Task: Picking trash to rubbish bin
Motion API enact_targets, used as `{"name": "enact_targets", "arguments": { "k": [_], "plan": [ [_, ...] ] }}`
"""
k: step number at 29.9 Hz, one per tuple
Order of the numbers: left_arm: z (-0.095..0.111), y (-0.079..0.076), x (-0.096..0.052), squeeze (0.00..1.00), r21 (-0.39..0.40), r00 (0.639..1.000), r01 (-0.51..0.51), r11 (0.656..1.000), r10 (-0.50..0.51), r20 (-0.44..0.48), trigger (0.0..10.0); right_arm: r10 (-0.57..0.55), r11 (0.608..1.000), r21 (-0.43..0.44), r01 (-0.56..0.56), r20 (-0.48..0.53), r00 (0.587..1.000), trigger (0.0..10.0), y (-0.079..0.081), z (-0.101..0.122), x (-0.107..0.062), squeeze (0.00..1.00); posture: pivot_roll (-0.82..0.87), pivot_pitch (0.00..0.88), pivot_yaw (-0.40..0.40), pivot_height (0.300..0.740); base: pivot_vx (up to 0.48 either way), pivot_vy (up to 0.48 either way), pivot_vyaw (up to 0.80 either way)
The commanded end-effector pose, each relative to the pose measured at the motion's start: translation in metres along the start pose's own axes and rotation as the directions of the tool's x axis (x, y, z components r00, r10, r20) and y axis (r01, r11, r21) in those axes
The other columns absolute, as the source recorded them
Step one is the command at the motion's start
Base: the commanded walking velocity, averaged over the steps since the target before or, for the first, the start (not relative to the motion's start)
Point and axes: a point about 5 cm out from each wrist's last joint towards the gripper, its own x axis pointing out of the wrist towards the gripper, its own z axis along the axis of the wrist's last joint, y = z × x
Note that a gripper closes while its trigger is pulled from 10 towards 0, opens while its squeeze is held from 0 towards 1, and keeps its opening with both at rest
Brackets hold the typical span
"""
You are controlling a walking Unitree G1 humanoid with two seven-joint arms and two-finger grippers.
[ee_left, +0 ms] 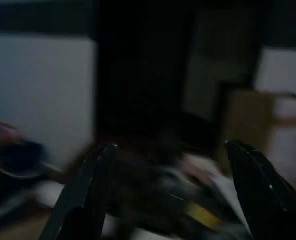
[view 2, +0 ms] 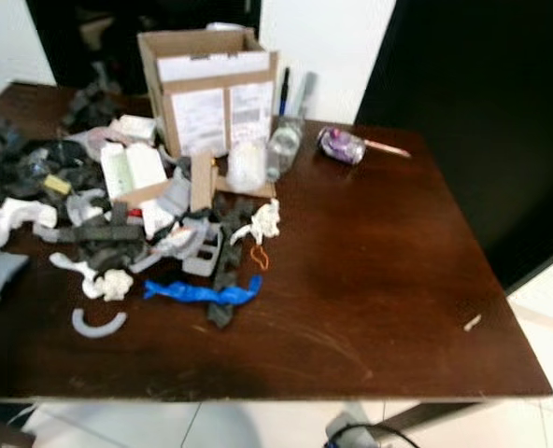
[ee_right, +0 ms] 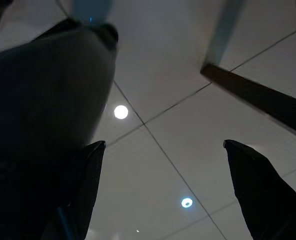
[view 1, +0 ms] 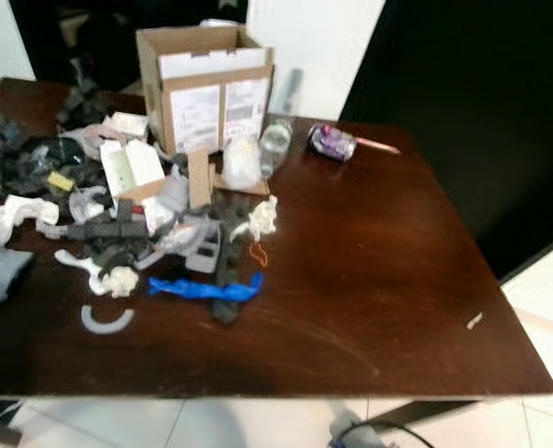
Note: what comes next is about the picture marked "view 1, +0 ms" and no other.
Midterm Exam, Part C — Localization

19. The long dark foam strip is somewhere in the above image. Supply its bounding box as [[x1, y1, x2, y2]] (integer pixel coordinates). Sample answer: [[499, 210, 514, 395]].
[[209, 201, 251, 326]]

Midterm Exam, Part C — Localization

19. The dark wooden table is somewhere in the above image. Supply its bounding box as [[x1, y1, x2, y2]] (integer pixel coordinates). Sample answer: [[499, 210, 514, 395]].
[[0, 77, 553, 448]]

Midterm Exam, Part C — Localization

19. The pink pen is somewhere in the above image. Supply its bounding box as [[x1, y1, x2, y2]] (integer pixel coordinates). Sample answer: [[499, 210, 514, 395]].
[[353, 136, 402, 156]]

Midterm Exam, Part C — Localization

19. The crushed purple can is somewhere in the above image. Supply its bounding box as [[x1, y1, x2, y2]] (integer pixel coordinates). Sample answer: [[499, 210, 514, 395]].
[[308, 123, 358, 163]]

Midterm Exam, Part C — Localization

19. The small crumpled white paper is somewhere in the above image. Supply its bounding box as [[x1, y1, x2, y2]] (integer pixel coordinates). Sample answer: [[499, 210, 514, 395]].
[[247, 195, 280, 243]]

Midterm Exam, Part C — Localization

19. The clear plastic bottle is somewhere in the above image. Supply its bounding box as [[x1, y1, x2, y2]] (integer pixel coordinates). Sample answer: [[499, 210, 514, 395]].
[[258, 117, 294, 178]]

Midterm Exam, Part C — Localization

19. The grey tube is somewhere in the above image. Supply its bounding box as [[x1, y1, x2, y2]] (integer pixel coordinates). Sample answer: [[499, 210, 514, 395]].
[[275, 67, 305, 119]]

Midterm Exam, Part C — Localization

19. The orange rubber band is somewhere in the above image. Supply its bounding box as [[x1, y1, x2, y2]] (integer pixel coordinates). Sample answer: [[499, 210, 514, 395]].
[[248, 241, 271, 270]]

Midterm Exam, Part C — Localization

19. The translucent white plastic cup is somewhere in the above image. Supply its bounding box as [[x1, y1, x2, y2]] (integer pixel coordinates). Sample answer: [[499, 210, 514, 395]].
[[221, 135, 262, 190]]

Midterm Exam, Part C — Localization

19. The grey plastic holder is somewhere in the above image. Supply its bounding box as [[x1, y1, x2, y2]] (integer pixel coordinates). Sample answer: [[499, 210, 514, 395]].
[[185, 229, 223, 274]]

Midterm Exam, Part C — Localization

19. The small brown cardboard piece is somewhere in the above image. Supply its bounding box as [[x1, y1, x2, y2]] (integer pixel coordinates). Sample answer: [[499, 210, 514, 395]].
[[187, 149, 213, 212]]

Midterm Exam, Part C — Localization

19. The blue plastic glove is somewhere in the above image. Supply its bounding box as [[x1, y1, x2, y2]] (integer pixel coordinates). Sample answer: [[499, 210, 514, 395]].
[[147, 272, 264, 305]]

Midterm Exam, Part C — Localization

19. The brown cardboard box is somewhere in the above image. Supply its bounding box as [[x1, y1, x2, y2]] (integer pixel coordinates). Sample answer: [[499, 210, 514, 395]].
[[135, 25, 276, 156]]

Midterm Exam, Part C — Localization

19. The white carton with green print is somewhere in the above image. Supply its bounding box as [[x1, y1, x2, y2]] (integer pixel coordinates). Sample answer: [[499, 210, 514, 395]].
[[99, 138, 166, 200]]

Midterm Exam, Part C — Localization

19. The twisted white paper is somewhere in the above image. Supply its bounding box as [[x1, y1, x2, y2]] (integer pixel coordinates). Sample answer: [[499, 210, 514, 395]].
[[54, 249, 139, 300]]

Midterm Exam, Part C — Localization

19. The dark grey foam block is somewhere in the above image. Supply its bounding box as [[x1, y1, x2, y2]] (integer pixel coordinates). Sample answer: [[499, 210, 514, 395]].
[[45, 201, 156, 272]]

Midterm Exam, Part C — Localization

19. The yellow tag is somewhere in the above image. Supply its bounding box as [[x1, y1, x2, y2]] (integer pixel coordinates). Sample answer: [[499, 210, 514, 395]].
[[48, 171, 76, 193]]

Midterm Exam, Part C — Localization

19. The black chair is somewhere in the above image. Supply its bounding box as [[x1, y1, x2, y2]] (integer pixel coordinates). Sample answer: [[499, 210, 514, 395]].
[[8, 0, 249, 94]]

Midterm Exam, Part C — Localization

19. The large crumpled white paper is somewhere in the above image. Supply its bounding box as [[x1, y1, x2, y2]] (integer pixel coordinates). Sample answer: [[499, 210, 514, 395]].
[[0, 194, 61, 245]]

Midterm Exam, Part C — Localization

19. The black foam pile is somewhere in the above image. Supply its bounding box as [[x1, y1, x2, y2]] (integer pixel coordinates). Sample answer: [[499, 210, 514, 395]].
[[0, 114, 100, 188]]

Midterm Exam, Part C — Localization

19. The grey cloth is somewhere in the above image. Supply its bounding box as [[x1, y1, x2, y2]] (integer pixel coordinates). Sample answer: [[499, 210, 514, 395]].
[[0, 249, 35, 303]]

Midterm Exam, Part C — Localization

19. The black wall panel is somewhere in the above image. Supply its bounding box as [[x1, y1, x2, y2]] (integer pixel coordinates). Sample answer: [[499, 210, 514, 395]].
[[340, 0, 553, 281]]

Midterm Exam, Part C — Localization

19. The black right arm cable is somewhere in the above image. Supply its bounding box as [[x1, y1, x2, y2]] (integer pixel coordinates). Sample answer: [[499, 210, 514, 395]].
[[351, 422, 436, 448]]

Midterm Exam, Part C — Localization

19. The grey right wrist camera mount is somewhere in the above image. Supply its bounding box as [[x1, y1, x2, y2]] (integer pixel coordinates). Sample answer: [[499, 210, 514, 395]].
[[329, 415, 390, 448]]

